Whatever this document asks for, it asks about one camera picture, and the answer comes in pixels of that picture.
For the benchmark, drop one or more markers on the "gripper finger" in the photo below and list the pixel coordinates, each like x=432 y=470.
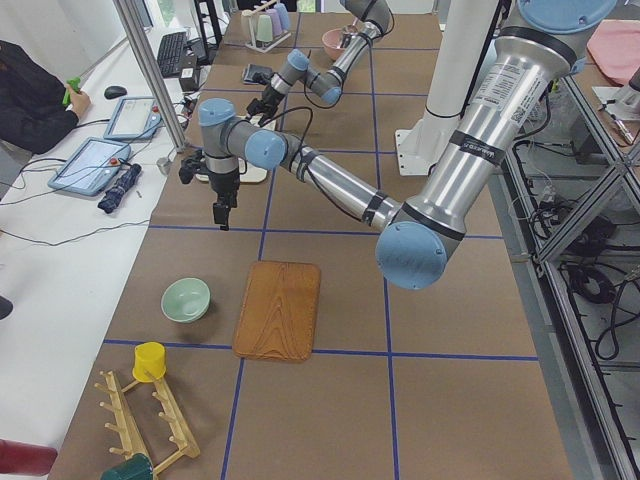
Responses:
x=221 y=212

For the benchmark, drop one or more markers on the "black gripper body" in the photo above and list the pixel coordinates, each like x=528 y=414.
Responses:
x=270 y=96
x=223 y=185

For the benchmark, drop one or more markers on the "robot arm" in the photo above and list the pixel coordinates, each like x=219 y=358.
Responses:
x=495 y=61
x=377 y=22

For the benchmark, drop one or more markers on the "cream bear serving tray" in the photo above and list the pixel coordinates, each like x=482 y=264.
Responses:
x=249 y=174

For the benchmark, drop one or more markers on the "brown wooden tray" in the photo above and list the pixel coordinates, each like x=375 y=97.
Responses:
x=279 y=311

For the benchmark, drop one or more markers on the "folded grey cloth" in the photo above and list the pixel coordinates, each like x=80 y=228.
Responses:
x=250 y=69

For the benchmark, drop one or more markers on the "green plastic cup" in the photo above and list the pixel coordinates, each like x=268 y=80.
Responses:
x=264 y=30

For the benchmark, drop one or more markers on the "purple plastic cup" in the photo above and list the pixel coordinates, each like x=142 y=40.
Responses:
x=275 y=21

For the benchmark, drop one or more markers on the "blue plastic cup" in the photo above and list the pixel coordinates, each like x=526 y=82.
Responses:
x=283 y=15

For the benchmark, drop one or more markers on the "pink bowl of ice cubes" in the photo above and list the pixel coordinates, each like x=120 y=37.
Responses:
x=331 y=40

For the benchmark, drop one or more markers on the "green ceramic bowl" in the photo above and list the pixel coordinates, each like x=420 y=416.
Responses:
x=186 y=300

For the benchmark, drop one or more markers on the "metal scoop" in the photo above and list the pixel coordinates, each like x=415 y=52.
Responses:
x=347 y=34

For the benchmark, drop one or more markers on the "black keyboard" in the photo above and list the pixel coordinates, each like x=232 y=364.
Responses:
x=170 y=52

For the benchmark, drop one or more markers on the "far teach pendant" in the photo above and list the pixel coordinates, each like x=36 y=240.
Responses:
x=134 y=118

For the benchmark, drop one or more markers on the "teach pendant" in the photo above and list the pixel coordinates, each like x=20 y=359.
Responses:
x=134 y=118
x=91 y=167

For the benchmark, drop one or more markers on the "folded dark blue umbrella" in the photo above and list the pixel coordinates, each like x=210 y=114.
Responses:
x=116 y=193

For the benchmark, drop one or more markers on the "near teach pendant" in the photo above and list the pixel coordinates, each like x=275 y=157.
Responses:
x=91 y=167

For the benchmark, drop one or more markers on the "black computer mouse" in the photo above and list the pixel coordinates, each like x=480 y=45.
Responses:
x=114 y=91

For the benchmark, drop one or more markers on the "yellow mug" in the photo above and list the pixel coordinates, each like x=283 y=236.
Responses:
x=149 y=362

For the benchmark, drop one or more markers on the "seated person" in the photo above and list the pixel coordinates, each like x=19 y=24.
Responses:
x=37 y=110

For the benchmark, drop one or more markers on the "dark green mug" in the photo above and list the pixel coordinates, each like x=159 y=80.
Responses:
x=138 y=467

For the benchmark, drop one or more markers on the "red cylinder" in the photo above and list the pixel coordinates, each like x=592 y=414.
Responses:
x=19 y=458

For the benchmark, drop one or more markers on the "white wire cup rack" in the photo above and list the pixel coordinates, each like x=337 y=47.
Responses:
x=264 y=47

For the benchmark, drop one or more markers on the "aluminium frame post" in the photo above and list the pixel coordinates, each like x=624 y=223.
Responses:
x=147 y=63

